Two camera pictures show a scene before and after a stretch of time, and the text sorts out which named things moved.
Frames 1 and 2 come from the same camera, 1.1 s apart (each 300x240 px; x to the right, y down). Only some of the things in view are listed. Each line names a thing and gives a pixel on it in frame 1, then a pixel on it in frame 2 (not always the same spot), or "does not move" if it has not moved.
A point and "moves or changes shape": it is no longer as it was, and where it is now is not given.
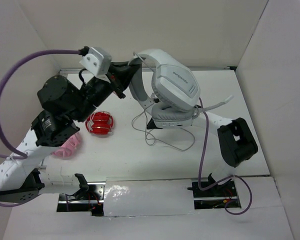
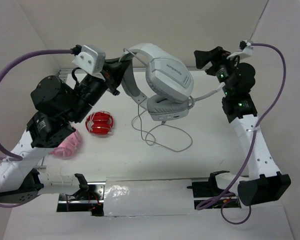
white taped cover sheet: (137, 197) does not move
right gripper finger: (151, 125) -> (204, 57)
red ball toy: (99, 122) does not move
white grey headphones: (167, 88) moves or changes shape
